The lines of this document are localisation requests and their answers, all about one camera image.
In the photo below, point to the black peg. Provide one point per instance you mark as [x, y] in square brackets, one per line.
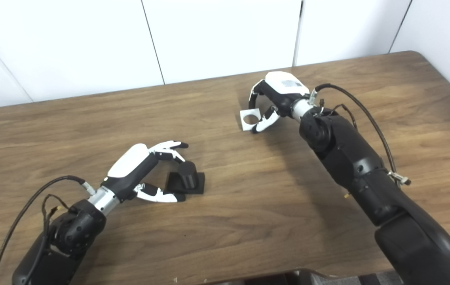
[188, 174]

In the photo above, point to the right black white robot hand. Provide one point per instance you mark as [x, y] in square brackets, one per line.
[284, 87]

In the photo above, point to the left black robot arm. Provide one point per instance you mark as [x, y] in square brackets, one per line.
[70, 233]

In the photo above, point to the white square piece with hole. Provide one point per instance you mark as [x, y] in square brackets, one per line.
[245, 123]

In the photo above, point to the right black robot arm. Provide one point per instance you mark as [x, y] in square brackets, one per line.
[351, 158]

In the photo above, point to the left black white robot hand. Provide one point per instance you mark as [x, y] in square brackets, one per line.
[128, 162]

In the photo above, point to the black robot torso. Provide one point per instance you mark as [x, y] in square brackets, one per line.
[288, 277]

